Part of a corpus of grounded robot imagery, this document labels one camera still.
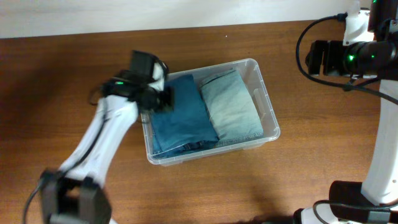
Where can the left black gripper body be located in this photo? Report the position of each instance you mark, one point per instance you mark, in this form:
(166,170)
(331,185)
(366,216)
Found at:
(160,99)

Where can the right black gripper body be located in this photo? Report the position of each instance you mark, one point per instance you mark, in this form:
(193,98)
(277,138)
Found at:
(334,53)

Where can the blue jeans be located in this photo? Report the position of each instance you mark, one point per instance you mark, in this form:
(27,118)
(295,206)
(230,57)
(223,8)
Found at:
(187,128)

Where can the light grey jeans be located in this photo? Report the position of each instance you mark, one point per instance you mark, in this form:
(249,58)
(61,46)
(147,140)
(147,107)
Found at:
(231,109)

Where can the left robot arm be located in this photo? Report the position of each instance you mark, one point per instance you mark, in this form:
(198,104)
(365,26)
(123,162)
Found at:
(75,192)

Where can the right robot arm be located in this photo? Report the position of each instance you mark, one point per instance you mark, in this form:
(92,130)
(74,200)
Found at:
(365,60)

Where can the clear plastic storage bin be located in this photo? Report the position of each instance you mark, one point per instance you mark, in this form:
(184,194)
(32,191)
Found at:
(250,72)

